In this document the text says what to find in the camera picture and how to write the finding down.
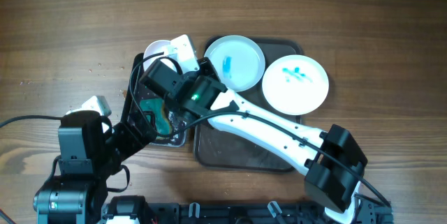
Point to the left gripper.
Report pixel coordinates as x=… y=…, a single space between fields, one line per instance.
x=135 y=142

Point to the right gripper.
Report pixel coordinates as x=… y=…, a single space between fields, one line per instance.
x=207 y=69

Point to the green yellow sponge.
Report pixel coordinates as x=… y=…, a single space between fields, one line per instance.
x=153 y=109

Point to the white plate front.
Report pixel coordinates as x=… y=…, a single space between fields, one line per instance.
x=159 y=46

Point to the white plate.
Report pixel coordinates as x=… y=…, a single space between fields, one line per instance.
x=295 y=84
x=159 y=46

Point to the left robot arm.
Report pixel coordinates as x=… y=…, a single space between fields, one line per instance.
x=92 y=150

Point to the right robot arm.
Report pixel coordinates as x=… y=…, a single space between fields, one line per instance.
x=331 y=161

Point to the brown plastic serving tray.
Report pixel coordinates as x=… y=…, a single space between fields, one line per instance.
x=220 y=150

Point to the pale blue plate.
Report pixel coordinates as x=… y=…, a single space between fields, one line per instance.
x=238 y=61

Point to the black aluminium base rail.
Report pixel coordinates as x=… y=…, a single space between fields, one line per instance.
x=301 y=212

